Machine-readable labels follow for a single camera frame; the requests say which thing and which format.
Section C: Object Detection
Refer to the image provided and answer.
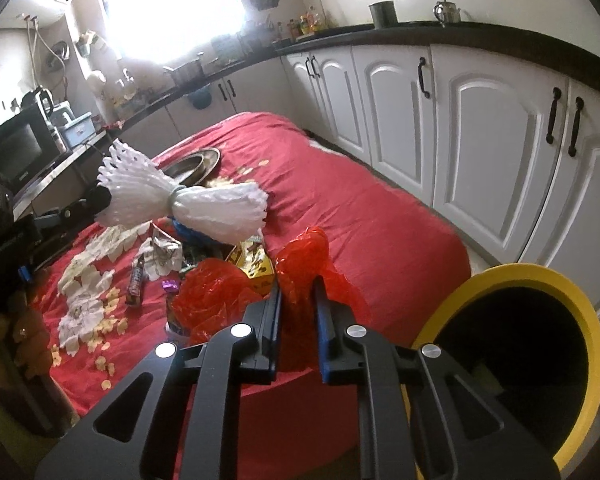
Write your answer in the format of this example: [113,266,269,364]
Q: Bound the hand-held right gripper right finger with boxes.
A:
[312,277,563,480]

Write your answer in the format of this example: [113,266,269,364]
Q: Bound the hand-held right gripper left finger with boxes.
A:
[34,279,283,480]

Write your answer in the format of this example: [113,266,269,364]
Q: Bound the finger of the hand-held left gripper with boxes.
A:
[34,185,113,232]

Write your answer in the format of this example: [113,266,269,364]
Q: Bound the red plastic bag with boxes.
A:
[167,226,373,376]

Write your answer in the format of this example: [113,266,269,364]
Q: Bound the white foam net bundle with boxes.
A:
[94,140,270,246]

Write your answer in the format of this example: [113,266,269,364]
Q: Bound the yellow round bin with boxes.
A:
[402,262,600,480]

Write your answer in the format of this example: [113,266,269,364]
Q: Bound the person's left hand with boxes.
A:
[0,296,55,386]

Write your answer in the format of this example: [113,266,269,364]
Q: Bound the grey-blue plastic box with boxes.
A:
[60,112,96,149]

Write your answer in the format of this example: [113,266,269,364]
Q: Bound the yellow snack packet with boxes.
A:
[225,237,276,294]

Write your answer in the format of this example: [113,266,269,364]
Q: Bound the crumpled white wrapper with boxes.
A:
[139,236,186,281]

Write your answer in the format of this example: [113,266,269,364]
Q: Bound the dark candy bar wrapper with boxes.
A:
[125,257,149,307]

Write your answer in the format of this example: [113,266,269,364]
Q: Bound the oval metal pan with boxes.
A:
[162,154,207,185]

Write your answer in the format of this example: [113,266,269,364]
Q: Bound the blue wrapper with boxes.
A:
[171,219,207,242]

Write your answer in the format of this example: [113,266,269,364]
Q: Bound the black microwave oven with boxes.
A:
[0,102,69,187]

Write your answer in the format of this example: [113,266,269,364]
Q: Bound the black electric kettle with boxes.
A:
[21,87,56,117]

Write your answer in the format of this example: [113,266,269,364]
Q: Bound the white hanging bag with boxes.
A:
[87,69,109,96]

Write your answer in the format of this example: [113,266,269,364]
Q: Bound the round metal plate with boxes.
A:
[156,147,222,187]

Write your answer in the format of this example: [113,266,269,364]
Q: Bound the red floral tablecloth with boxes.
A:
[27,111,473,480]

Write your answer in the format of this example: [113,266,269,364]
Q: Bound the metal cooking pot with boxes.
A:
[162,57,206,86]

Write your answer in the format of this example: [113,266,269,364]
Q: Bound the yellow-green plastic bin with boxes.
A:
[0,357,81,480]

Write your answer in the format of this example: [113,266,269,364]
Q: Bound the white kitchen cabinets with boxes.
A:
[115,42,600,323]

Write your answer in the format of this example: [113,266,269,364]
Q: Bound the row of condiment bottles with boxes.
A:
[286,5,327,37]

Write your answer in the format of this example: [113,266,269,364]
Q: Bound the dark metal canister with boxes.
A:
[369,1,399,29]

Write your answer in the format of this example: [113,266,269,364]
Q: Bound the steel teapot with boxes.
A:
[433,0,462,25]

